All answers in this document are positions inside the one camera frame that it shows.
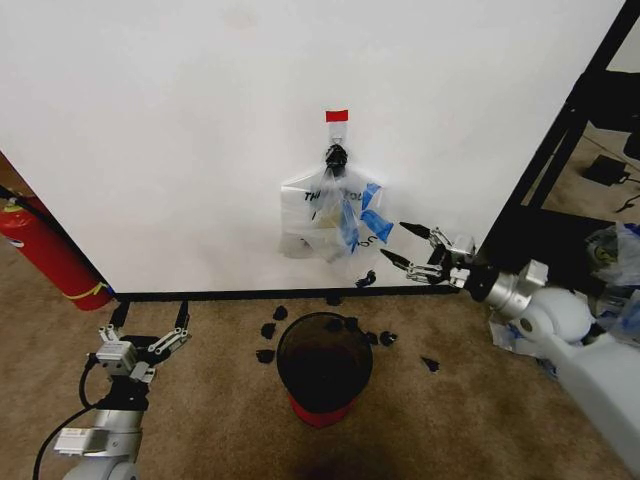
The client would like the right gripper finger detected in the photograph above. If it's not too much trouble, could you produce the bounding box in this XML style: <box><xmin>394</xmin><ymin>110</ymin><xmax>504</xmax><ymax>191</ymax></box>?
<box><xmin>399</xmin><ymin>219</ymin><xmax>455</xmax><ymax>265</ymax></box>
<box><xmin>379</xmin><ymin>247</ymin><xmax>452</xmax><ymax>285</ymax></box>

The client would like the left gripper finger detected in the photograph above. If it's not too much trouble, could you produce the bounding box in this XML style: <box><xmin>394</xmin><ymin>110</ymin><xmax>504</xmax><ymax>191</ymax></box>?
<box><xmin>97</xmin><ymin>300</ymin><xmax>130</xmax><ymax>346</ymax></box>
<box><xmin>147</xmin><ymin>300</ymin><xmax>192</xmax><ymax>357</ymax></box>

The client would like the white and blue plastic bag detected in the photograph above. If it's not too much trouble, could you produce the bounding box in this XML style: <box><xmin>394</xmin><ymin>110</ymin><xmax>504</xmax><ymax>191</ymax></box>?
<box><xmin>486</xmin><ymin>308</ymin><xmax>565</xmax><ymax>384</ymax></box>

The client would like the clear garbage bag, blue tape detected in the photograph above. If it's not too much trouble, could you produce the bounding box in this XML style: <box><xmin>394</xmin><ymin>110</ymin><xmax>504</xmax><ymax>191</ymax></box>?
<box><xmin>277</xmin><ymin>166</ymin><xmax>396</xmax><ymax>267</ymax></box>

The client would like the black crumpled bag knot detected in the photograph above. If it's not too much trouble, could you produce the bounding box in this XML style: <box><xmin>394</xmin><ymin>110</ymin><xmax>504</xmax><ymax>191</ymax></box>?
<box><xmin>322</xmin><ymin>142</ymin><xmax>350</xmax><ymax>172</ymax></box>

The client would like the black mesh bin, red base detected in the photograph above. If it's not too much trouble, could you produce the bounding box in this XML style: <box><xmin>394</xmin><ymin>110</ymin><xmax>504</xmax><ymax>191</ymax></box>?
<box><xmin>275</xmin><ymin>310</ymin><xmax>376</xmax><ymax>430</ymax></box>

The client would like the clear plastic bag pile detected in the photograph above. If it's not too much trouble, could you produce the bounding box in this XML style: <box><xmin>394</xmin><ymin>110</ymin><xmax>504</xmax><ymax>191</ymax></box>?
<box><xmin>583</xmin><ymin>221</ymin><xmax>640</xmax><ymax>347</ymax></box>

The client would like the red fire extinguisher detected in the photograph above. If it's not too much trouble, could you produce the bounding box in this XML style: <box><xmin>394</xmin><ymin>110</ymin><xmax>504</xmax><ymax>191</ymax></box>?
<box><xmin>0</xmin><ymin>195</ymin><xmax>113</xmax><ymax>313</ymax></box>

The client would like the black power adapter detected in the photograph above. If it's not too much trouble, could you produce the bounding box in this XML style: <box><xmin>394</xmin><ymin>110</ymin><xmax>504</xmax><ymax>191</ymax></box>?
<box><xmin>581</xmin><ymin>154</ymin><xmax>633</xmax><ymax>187</ymax></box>

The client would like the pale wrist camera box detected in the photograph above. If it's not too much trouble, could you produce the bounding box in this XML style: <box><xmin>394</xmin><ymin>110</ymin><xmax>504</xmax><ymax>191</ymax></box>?
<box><xmin>448</xmin><ymin>233</ymin><xmax>477</xmax><ymax>263</ymax></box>
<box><xmin>94</xmin><ymin>340</ymin><xmax>154</xmax><ymax>386</ymax></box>

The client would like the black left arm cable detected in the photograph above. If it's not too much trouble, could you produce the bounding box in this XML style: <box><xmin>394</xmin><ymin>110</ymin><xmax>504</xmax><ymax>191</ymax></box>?
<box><xmin>31</xmin><ymin>352</ymin><xmax>104</xmax><ymax>480</ymax></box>

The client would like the black panel base rail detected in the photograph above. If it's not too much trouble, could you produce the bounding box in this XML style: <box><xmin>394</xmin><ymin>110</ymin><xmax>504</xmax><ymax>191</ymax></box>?
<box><xmin>111</xmin><ymin>287</ymin><xmax>466</xmax><ymax>303</ymax></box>

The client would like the black metal rack frame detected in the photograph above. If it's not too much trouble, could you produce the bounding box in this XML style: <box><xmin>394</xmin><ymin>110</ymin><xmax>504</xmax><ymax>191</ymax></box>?
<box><xmin>476</xmin><ymin>0</ymin><xmax>640</xmax><ymax>301</ymax></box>

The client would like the black extinguisher hose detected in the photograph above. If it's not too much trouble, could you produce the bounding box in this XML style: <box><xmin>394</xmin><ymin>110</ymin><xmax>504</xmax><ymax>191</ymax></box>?
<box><xmin>0</xmin><ymin>183</ymin><xmax>50</xmax><ymax>222</ymax></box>

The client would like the black adapter cable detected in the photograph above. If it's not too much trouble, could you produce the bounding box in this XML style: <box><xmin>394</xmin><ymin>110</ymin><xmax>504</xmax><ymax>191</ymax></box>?
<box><xmin>613</xmin><ymin>173</ymin><xmax>640</xmax><ymax>215</ymax></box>

